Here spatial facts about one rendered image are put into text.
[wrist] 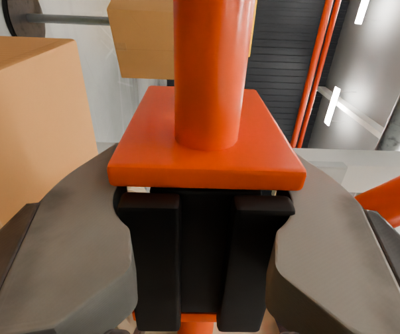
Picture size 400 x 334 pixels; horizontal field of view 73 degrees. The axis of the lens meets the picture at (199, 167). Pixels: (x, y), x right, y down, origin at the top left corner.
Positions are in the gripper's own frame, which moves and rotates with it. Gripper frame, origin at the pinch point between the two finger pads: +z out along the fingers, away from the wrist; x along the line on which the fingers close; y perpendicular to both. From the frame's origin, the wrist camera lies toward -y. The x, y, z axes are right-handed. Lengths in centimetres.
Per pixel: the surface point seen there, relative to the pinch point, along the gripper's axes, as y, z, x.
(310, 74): 168, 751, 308
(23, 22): 10, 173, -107
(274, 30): 87, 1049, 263
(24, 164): 5.2, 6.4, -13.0
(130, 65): 30, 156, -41
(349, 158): 59, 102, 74
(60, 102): 3.0, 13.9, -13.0
